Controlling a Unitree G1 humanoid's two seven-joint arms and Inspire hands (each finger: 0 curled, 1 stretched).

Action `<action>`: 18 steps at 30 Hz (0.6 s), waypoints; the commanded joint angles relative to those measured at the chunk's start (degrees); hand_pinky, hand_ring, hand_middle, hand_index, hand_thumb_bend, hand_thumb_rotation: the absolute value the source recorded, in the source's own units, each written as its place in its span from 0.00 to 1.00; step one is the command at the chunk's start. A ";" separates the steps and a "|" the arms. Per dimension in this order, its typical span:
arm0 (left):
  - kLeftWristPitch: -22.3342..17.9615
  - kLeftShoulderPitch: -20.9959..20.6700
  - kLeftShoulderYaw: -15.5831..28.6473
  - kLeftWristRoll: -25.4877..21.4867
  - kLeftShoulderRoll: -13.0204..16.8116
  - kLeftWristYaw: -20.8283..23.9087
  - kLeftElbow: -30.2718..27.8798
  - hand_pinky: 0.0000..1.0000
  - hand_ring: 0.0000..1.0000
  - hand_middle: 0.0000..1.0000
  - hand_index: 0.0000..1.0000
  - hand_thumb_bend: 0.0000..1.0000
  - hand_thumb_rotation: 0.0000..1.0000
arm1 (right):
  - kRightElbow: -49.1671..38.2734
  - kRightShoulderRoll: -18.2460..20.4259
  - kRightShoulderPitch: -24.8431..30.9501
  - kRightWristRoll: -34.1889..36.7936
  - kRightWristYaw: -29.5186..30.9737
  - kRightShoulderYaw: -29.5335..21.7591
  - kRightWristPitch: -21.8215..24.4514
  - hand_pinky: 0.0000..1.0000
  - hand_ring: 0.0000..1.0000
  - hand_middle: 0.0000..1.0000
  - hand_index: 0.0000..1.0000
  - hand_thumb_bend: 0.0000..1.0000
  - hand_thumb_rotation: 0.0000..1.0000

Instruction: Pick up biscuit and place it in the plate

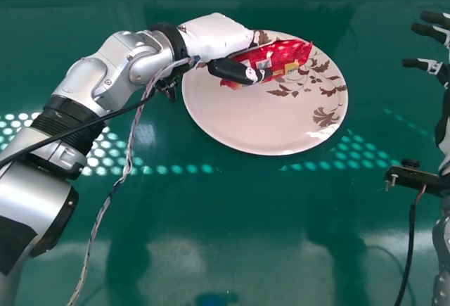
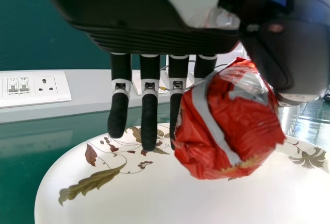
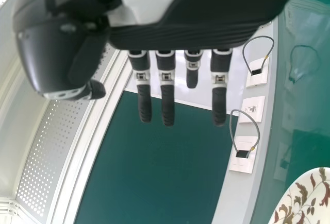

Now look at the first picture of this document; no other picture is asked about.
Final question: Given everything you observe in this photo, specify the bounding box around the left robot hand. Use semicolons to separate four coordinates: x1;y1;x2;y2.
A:
150;12;270;89

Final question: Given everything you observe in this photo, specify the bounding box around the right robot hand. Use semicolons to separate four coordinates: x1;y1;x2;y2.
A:
401;10;450;177

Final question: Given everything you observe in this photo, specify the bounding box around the red biscuit packet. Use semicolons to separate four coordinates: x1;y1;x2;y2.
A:
219;38;314;91

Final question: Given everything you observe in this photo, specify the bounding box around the plate with brown leaf pattern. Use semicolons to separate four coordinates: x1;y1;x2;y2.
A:
181;30;349;156

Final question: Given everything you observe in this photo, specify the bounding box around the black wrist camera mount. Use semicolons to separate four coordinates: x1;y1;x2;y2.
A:
384;158;444;196
156;76;178;103

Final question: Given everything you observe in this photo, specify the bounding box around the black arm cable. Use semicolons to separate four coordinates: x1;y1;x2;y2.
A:
0;89;158;166
392;184;428;306

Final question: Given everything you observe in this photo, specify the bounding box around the white twisted wire bundle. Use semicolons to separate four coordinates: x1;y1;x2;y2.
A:
66;55;201;306

